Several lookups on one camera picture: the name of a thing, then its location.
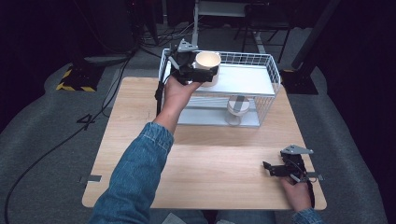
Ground person's legs in jeans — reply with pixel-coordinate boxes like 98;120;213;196
148;209;276;224

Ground glass jar with white lid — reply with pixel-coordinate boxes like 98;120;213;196
225;94;251;127

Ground white cup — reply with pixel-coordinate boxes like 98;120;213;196
192;50;222;89

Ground white wire shelf rack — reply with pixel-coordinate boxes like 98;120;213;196
158;48;282;129

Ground black stand base with pole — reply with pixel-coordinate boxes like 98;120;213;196
279;0;343;95

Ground right hand-held gripper black cable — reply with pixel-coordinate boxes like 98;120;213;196
305;179;317;209

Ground person's left hand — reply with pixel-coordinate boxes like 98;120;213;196
160;76;204;118

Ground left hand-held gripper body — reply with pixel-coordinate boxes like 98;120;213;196
169;38;200;86

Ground yellow black striped stand base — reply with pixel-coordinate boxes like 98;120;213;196
55;64;106;93

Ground hand-held gripper black cable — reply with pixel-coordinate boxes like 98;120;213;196
154;49;176;117
305;179;317;209

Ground bundle of floor cables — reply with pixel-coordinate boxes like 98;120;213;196
136;17;202;50

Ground left hand-held gripper black cable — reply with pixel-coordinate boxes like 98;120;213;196
154;49;176;117

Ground grey tape strip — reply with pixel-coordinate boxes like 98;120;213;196
306;172;325;182
78;175;103;184

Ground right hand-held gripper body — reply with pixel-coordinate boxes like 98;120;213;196
279;144;314;185

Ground long black floor cable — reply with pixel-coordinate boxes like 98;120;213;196
3;52;135;224

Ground person's right hand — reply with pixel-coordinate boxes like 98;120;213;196
280;176;313;213

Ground white metal desk frame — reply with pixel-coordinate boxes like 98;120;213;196
190;0;267;54

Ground black chair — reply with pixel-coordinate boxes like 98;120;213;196
233;2;294;64

